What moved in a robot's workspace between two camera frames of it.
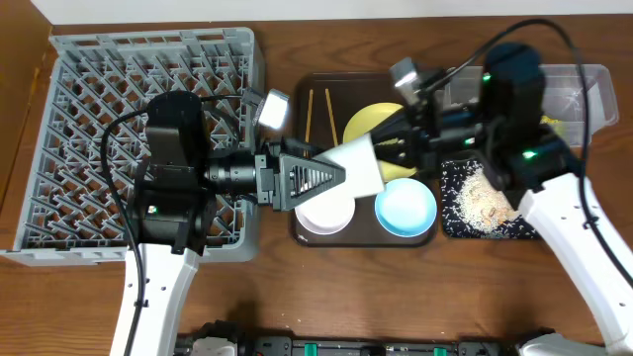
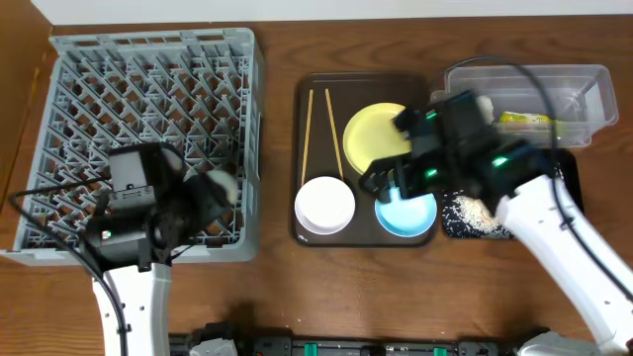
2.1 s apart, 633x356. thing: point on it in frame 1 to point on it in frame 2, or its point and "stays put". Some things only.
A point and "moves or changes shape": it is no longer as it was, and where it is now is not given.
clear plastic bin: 562,91 stays put
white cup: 359,159 moves or changes shape
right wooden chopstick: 332,118 stays put
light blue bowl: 406,208 stays put
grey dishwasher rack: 68,217 stays put
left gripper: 267,179 to 199,193
